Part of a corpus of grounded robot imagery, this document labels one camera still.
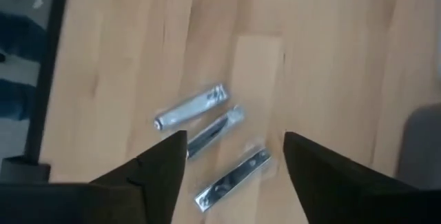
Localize dark blue chair base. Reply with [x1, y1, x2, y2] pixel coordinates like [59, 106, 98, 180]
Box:
[0, 10, 46, 122]

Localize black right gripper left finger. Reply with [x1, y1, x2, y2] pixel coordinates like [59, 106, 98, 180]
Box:
[0, 130, 189, 224]

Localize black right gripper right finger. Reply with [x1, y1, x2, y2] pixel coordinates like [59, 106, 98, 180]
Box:
[283, 130, 441, 224]

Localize smoky grey translucent bin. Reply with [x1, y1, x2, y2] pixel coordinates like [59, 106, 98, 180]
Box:
[396, 103, 441, 190]

